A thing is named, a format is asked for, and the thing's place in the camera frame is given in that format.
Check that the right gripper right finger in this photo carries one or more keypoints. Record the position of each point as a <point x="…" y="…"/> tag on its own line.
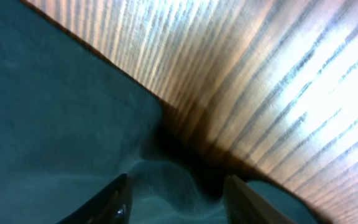
<point x="245" y="206"/>

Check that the black t-shirt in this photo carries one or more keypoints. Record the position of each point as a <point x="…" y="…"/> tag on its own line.
<point x="70" y="124"/>

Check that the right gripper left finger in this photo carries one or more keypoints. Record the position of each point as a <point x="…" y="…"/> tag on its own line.
<point x="111" y="205"/>

